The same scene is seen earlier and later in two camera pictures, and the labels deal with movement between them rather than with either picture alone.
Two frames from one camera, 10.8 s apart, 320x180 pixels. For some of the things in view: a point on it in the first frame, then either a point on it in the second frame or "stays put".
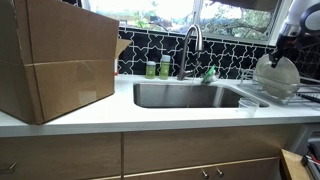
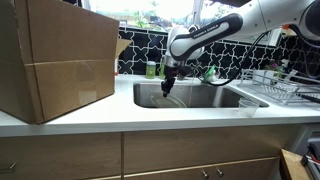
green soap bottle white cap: (150, 69) stays put
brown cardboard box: (55, 57) stays put
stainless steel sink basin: (165, 95) stays put
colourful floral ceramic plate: (280, 81) -> (169, 101)
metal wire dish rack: (283, 93) stays put
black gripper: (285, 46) -> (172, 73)
